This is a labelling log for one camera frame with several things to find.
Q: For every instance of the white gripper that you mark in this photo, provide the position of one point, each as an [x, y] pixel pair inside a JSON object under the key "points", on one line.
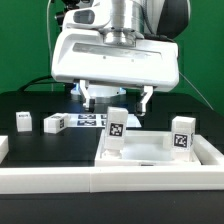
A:
{"points": [[82, 55]]}

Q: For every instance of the white square table top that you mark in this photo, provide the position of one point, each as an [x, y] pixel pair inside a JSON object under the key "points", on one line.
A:
{"points": [[143, 148]]}

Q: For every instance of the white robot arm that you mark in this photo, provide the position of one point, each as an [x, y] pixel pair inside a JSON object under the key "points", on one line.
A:
{"points": [[121, 43]]}

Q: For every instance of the printed tag sheet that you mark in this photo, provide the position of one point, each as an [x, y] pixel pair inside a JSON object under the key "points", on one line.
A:
{"points": [[98, 120]]}

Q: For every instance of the white U-shaped fence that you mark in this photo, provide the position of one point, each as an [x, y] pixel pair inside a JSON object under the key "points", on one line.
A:
{"points": [[209, 175]]}

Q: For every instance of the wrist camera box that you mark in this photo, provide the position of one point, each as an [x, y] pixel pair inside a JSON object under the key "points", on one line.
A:
{"points": [[88, 18]]}

